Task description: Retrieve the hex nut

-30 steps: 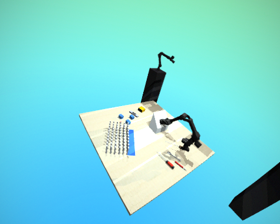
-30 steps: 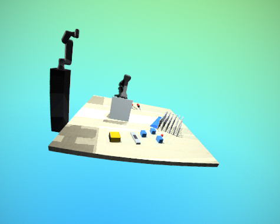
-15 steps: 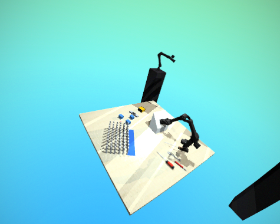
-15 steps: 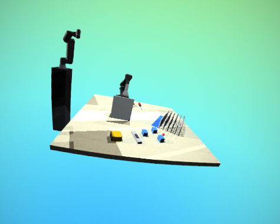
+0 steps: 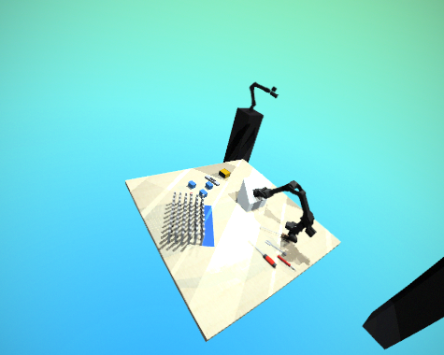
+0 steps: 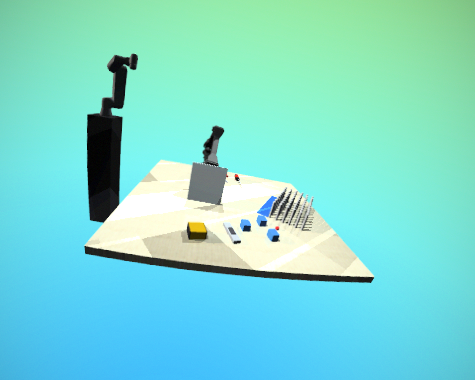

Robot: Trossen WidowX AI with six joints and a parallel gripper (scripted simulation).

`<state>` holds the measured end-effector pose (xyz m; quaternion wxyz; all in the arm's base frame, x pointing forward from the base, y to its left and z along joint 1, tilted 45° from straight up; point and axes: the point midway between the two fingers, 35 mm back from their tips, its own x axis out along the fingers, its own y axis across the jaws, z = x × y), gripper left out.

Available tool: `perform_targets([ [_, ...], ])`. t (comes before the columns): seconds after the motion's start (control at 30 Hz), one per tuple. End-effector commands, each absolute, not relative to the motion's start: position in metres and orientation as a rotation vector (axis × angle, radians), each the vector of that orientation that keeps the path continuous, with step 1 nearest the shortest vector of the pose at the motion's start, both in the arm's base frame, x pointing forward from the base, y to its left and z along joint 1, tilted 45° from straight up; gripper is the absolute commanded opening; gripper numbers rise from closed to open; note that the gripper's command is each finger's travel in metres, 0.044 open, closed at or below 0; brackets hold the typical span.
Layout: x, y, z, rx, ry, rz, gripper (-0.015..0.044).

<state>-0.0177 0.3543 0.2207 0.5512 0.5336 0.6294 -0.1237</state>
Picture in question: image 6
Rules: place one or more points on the blue flat strip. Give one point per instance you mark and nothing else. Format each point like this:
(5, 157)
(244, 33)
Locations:
(266, 208)

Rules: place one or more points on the small blue cube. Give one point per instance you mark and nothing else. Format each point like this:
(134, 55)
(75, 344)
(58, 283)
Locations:
(262, 221)
(245, 225)
(273, 235)

